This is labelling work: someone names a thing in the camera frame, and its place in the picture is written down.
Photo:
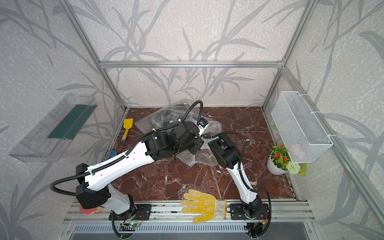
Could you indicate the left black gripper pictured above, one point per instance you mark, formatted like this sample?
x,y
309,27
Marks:
x,y
198,145

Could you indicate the clear plastic vacuum bag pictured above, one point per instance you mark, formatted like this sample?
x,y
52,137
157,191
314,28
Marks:
x,y
157,141

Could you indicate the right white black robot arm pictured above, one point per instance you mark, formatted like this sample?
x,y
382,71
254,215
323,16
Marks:
x,y
229,149

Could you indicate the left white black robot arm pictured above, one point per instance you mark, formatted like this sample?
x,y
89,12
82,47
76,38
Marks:
x,y
92,184

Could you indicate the yellow silicone spatula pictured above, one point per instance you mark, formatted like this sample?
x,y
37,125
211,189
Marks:
x,y
127,125

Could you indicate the yellow dotted work glove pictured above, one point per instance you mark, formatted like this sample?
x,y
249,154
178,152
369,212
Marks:
x,y
205,205

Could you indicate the potted artificial flower plant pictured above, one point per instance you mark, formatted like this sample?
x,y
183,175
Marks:
x,y
280,163

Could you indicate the green circuit board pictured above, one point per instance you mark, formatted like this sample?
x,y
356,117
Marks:
x,y
129,226

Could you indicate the pink round sponge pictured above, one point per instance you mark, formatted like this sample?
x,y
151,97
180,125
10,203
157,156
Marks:
x,y
88,211

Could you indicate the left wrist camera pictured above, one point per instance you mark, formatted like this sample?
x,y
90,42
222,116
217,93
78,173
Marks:
x,y
202,123

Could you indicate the aluminium front rail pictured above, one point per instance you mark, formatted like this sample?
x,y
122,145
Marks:
x,y
171,212

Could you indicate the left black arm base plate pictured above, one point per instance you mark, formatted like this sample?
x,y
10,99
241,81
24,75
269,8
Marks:
x,y
140,213

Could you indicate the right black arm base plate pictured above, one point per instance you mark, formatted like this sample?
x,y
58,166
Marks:
x,y
240,212

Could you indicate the white wire mesh basket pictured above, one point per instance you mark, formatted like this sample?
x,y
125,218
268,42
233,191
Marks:
x,y
300,129

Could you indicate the clear acrylic wall shelf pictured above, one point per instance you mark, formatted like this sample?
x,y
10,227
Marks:
x,y
50,138

